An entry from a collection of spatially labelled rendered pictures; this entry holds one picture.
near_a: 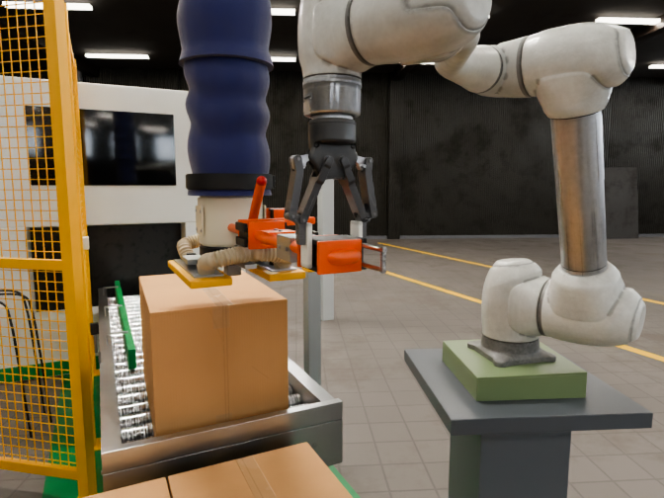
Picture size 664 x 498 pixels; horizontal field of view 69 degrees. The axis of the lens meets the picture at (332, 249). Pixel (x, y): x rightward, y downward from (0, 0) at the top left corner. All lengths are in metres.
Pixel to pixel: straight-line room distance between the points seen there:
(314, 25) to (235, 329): 0.97
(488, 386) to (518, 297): 0.24
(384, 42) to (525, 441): 1.12
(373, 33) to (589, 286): 0.83
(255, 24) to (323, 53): 0.57
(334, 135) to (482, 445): 0.98
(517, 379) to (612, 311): 0.28
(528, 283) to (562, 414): 0.33
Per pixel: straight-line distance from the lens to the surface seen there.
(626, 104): 14.52
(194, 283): 1.15
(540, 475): 1.55
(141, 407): 1.87
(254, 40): 1.29
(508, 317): 1.39
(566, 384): 1.42
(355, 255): 0.72
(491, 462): 1.47
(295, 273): 1.22
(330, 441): 1.66
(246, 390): 1.55
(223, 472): 1.43
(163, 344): 1.45
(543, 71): 1.15
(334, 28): 0.73
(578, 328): 1.33
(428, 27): 0.65
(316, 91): 0.74
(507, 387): 1.36
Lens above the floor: 1.29
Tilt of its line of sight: 7 degrees down
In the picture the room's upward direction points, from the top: straight up
